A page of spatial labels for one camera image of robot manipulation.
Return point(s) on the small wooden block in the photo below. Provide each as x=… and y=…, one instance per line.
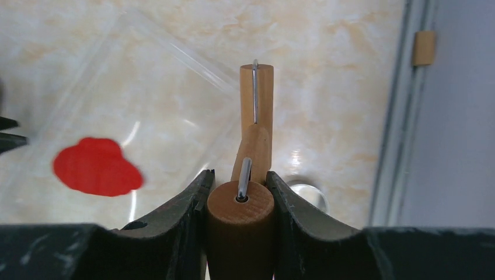
x=424, y=48

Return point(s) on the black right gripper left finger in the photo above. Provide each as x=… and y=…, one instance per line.
x=166, y=243

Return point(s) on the aluminium frame rail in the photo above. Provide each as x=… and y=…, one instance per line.
x=403, y=109

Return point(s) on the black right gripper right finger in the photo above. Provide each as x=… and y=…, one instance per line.
x=313, y=245

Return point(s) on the red dough piece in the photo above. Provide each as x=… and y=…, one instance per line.
x=97, y=166

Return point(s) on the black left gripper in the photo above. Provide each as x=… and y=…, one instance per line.
x=11, y=141

